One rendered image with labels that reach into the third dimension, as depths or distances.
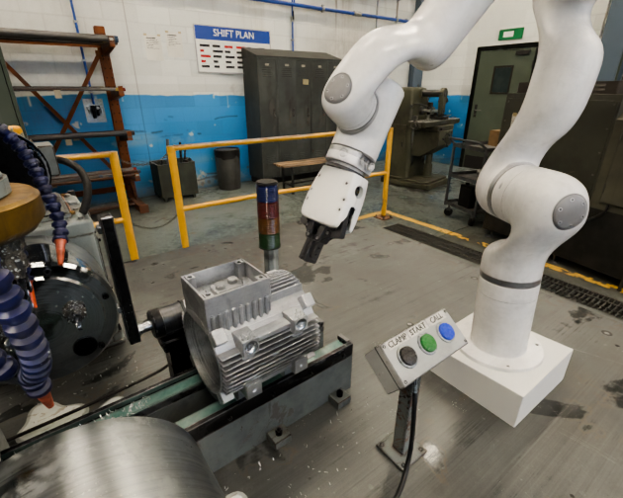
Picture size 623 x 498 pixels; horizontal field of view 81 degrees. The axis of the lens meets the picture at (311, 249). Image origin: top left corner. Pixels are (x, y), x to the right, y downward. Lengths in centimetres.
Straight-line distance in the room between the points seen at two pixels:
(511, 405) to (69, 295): 89
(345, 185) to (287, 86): 549
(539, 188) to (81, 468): 73
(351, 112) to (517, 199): 36
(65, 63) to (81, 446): 537
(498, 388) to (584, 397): 24
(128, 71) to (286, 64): 216
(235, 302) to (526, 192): 54
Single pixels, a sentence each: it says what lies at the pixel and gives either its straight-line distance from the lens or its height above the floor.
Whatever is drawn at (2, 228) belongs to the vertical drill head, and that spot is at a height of 131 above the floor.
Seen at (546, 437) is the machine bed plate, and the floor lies 80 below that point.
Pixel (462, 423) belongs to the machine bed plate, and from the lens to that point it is 91.
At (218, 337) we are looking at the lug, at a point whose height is 108.
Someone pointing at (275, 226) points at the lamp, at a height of 110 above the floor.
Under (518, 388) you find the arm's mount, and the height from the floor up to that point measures 88.
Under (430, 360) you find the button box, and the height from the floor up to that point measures 105.
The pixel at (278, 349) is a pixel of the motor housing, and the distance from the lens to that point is 67.
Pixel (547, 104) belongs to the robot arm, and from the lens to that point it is 80.
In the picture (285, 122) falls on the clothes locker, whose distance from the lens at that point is 609.
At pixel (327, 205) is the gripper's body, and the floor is 126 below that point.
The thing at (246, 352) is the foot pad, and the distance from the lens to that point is 62.
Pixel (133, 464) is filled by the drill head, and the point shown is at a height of 115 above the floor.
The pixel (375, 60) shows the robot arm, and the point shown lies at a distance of 59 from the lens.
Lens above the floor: 144
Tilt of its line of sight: 24 degrees down
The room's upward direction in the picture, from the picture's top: straight up
